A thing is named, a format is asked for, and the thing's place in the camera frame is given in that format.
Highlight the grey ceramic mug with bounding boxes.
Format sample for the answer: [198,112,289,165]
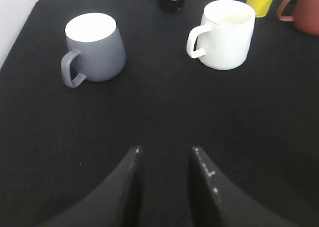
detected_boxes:
[60,12,126,88]

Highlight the red-brown ceramic mug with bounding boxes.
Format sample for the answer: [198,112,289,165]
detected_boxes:
[276,0,319,36]

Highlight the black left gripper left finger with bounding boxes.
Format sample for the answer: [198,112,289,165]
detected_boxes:
[40,146,143,227]

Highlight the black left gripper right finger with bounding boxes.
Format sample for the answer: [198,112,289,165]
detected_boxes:
[191,147,294,227]

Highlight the white ceramic mug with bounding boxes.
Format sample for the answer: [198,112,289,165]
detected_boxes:
[186,0,256,70]

